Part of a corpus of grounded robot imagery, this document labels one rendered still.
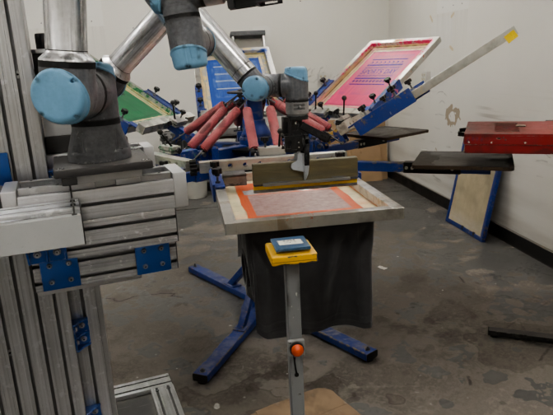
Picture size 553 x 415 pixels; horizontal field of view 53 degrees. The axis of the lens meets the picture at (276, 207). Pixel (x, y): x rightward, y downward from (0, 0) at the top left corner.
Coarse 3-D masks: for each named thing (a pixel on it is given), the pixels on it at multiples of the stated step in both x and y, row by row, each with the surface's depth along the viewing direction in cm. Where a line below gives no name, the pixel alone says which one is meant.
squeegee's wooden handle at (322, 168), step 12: (348, 156) 188; (252, 168) 184; (264, 168) 183; (276, 168) 183; (288, 168) 184; (312, 168) 185; (324, 168) 186; (336, 168) 186; (348, 168) 187; (264, 180) 184; (276, 180) 184; (288, 180) 185
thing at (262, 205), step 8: (248, 184) 239; (240, 192) 227; (280, 192) 223; (288, 192) 223; (240, 200) 214; (248, 200) 213; (256, 200) 212; (264, 200) 212; (272, 200) 211; (280, 200) 211; (288, 200) 210; (248, 208) 201; (256, 208) 201; (264, 208) 200; (272, 208) 200; (280, 208) 199; (288, 208) 199; (296, 208) 198; (248, 216) 192; (256, 216) 191; (264, 216) 191; (272, 216) 190
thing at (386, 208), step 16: (224, 192) 213; (368, 192) 204; (224, 208) 189; (368, 208) 181; (384, 208) 180; (400, 208) 180; (224, 224) 176; (240, 224) 173; (256, 224) 174; (272, 224) 174; (288, 224) 175; (304, 224) 176; (320, 224) 177; (336, 224) 178
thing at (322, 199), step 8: (296, 192) 222; (304, 192) 221; (312, 192) 221; (320, 192) 220; (328, 192) 220; (336, 192) 219; (296, 200) 209; (304, 200) 209; (312, 200) 208; (320, 200) 208; (328, 200) 207; (336, 200) 207; (344, 200) 206; (352, 200) 206; (304, 208) 198; (312, 208) 197; (320, 208) 197; (328, 208) 196; (336, 208) 196; (344, 208) 195; (352, 208) 195
